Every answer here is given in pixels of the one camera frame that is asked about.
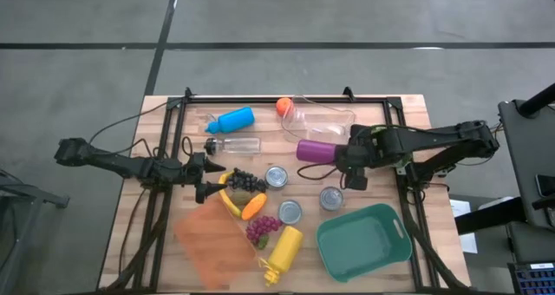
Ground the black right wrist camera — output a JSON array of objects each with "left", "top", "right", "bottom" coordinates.
[{"left": 345, "top": 167, "right": 370, "bottom": 192}]

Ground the yellow plastic bottle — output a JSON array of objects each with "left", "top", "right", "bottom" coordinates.
[{"left": 258, "top": 225, "right": 304, "bottom": 287}]

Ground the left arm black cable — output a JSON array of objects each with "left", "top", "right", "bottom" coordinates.
[{"left": 88, "top": 99, "right": 174, "bottom": 157}]

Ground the black beam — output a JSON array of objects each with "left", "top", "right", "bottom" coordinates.
[{"left": 454, "top": 196, "right": 528, "bottom": 236}]

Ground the tin can green tuna label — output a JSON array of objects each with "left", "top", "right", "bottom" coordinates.
[{"left": 277, "top": 199, "right": 304, "bottom": 226}]

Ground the toy brown kiwi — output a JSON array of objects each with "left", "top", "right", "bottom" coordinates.
[{"left": 229, "top": 190, "right": 253, "bottom": 206}]

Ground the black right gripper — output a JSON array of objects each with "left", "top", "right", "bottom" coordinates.
[{"left": 334, "top": 125, "right": 379, "bottom": 173}]

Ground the teal plastic basket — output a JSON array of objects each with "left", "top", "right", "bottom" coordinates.
[{"left": 315, "top": 202, "right": 414, "bottom": 284}]

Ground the black aluminium rig frame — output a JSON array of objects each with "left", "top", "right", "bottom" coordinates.
[{"left": 98, "top": 86, "right": 472, "bottom": 294}]

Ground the black backlit keyboard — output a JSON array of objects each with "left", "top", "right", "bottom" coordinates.
[{"left": 506, "top": 262, "right": 555, "bottom": 295}]

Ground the grey metal stand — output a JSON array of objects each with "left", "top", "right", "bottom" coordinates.
[{"left": 0, "top": 168, "right": 70, "bottom": 295}]

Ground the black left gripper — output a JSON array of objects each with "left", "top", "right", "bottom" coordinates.
[{"left": 172, "top": 151, "right": 226, "bottom": 204}]

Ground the toy yellow banana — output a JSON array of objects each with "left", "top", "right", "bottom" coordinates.
[{"left": 218, "top": 171, "right": 244, "bottom": 220}]

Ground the brown cable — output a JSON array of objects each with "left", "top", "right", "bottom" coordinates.
[{"left": 117, "top": 186, "right": 148, "bottom": 266}]

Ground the toy orange fruit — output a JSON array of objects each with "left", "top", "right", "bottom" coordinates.
[{"left": 276, "top": 96, "right": 292, "bottom": 117}]

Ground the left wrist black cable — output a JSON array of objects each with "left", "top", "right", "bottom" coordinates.
[{"left": 180, "top": 135, "right": 195, "bottom": 158}]

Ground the black pole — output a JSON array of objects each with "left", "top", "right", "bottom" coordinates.
[{"left": 518, "top": 82, "right": 555, "bottom": 118}]

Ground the black smartphone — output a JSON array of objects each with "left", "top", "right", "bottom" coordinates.
[{"left": 535, "top": 173, "right": 555, "bottom": 199}]

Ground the toy dark grapes bunch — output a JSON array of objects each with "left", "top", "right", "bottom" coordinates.
[{"left": 226, "top": 167, "right": 268, "bottom": 193}]

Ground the blue plastic bottle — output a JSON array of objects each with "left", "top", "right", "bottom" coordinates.
[{"left": 205, "top": 106, "right": 256, "bottom": 134}]

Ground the purple plastic bottle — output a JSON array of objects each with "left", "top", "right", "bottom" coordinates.
[{"left": 296, "top": 139, "right": 348, "bottom": 181}]

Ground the clear plastic bin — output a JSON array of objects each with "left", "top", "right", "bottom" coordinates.
[{"left": 280, "top": 94, "right": 357, "bottom": 146}]

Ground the toy red grapes bunch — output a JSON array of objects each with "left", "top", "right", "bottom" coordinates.
[{"left": 245, "top": 215, "right": 284, "bottom": 250}]

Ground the tin can white food label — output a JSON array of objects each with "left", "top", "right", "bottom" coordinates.
[{"left": 264, "top": 165, "right": 290, "bottom": 189}]

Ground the tin can red tuna label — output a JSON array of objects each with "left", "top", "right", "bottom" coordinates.
[{"left": 319, "top": 186, "right": 344, "bottom": 212}]

